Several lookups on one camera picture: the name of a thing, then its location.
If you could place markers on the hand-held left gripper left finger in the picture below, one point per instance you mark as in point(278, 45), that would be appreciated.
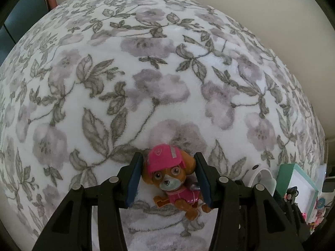
point(132, 185)

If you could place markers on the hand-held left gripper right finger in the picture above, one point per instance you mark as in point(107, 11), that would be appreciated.
point(204, 183)

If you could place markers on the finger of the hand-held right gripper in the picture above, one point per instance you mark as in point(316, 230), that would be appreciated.
point(299, 219)

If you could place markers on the teal and white box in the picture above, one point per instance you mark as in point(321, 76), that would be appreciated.
point(301, 188)

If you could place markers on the pink-capped dog toy figure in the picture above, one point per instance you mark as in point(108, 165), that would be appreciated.
point(162, 159)

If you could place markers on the pile of colourful toys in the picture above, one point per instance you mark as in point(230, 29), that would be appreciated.
point(318, 211)

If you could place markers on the white charger cube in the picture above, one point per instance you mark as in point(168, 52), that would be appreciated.
point(264, 177)

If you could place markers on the floral blanket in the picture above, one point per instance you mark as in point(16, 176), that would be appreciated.
point(157, 83)

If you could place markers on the dark teal panel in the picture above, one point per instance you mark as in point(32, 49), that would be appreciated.
point(11, 28)

